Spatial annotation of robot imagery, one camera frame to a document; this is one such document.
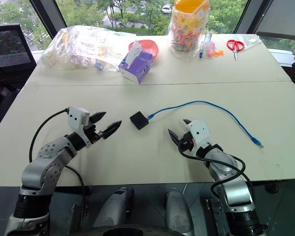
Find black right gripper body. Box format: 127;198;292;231
178;131;195;154

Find silver rounded robot leg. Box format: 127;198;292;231
164;187;195;236
92;186;135;229

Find small black adapter box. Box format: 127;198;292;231
129;111;149;131

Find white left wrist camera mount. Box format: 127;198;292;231
68;106;92;148

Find dark window frame post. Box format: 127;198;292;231
29;0;68;40
233;0;271;35

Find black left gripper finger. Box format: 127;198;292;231
101;120;123;140
88;111;107;124

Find black mesh office chair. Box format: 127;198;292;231
0;23;38;87

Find dark rounded robot torso edge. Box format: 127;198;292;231
70;224;189;236

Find clear bag of white items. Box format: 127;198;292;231
40;25;137;72

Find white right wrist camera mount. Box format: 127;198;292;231
186;119;212;152

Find purple tissue box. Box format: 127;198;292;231
118;40;154;85

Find bagged colourful cup stack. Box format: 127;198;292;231
170;0;210;59

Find red plastic bowl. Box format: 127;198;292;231
128;39;160;60

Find small clear plastic bag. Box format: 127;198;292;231
225;34;263;52

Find blue Ethernet cable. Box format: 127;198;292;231
147;100;265;149

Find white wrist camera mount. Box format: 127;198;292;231
68;106;92;148
186;119;212;152

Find red handled scissors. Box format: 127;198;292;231
226;39;245;62

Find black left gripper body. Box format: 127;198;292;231
84;122;104;146

